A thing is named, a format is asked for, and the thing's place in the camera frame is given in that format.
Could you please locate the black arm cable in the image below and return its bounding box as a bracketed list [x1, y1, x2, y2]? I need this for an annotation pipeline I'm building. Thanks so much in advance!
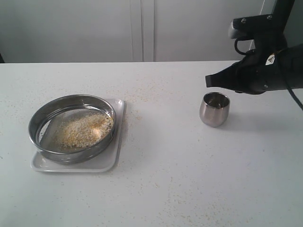
[234, 37, 303, 107]

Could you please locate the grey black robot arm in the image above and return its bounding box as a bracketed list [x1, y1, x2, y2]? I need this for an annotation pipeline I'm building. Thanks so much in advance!
[205, 34, 303, 95]

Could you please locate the pile of beige grains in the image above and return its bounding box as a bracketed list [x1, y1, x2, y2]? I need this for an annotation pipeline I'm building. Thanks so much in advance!
[55, 113, 114, 148]

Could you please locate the stainless steel cup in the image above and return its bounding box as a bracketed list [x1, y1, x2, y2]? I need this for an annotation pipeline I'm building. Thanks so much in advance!
[199, 92, 230, 128]

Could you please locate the white square plastic tray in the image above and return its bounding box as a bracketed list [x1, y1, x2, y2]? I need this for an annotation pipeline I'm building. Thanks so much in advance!
[30, 99, 126, 174]

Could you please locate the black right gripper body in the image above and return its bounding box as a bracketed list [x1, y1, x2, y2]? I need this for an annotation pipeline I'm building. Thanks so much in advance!
[235, 35, 290, 95]

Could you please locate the round stainless steel sieve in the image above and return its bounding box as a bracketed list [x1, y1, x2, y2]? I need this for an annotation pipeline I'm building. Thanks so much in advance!
[28, 95, 117, 164]

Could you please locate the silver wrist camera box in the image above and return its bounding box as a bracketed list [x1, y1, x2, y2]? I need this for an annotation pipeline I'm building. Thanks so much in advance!
[228, 14, 277, 39]

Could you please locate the white cabinet with doors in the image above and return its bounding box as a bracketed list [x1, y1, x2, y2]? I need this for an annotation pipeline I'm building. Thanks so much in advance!
[0, 0, 275, 63]

